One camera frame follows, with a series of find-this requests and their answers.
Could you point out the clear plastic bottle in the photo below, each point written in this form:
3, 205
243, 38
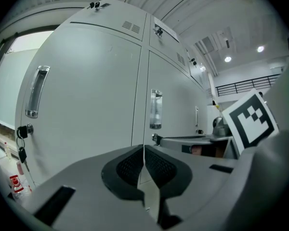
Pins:
7, 150

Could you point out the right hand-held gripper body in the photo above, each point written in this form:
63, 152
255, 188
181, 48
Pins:
251, 119

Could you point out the black metal railing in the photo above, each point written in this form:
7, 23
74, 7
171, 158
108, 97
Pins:
245, 84

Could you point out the black key bunch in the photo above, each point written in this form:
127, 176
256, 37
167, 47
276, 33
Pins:
193, 61
22, 141
200, 131
159, 31
94, 4

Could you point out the round ceiling light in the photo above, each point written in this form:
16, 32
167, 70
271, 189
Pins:
228, 59
260, 49

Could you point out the white paper label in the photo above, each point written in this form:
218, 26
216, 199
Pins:
166, 28

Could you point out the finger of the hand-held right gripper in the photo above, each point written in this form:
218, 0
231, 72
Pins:
173, 142

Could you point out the small pink bottle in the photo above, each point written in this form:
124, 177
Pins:
20, 168

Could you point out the chrome door lock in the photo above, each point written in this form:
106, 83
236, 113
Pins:
155, 137

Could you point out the tall grey locker door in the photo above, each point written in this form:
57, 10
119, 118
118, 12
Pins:
202, 105
86, 93
173, 88

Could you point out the plastic bottle with red label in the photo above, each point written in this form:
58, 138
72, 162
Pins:
17, 184

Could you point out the person's white garment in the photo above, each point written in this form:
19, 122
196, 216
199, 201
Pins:
267, 189

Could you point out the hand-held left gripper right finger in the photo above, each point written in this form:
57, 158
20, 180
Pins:
195, 184

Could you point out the person's right hand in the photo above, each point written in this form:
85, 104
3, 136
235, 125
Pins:
197, 150

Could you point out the small grey locker door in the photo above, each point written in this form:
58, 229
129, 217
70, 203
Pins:
198, 73
110, 16
168, 47

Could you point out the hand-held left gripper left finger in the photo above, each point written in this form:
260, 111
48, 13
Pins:
86, 189

